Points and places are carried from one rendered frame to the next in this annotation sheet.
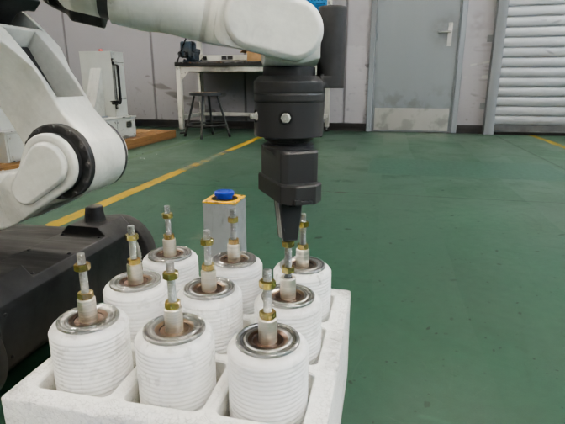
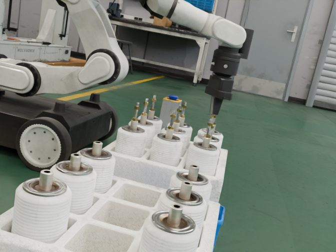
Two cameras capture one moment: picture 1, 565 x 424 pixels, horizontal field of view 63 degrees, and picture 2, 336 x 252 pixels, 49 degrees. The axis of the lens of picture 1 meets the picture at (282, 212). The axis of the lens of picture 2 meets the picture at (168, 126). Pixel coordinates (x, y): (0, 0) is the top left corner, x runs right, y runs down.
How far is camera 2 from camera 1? 0.66 m
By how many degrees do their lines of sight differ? 5
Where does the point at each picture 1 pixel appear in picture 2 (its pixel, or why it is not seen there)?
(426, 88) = (272, 67)
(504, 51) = (328, 52)
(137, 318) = not seen: hidden behind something
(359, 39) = not seen: hidden behind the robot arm
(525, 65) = not seen: outside the picture
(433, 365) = (258, 195)
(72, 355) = (130, 139)
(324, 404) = (221, 173)
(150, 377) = (159, 151)
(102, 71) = (56, 13)
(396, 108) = (249, 76)
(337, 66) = (246, 51)
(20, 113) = (89, 41)
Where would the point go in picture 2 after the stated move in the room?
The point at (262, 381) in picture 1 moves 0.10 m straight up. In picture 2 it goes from (204, 157) to (211, 125)
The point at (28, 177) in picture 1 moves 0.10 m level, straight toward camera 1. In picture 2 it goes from (89, 71) to (97, 75)
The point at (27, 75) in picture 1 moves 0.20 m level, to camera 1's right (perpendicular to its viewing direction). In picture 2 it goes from (97, 24) to (148, 34)
